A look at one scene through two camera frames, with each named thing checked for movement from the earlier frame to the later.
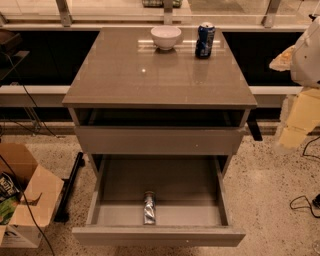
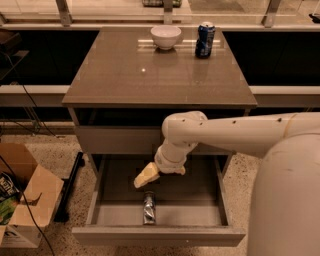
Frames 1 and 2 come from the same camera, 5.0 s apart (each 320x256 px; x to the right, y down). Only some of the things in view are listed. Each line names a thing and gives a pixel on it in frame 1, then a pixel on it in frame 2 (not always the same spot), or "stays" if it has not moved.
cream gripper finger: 283,61 to 149,174
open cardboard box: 41,191 stays
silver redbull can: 149,210 stays
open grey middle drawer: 191,202 stays
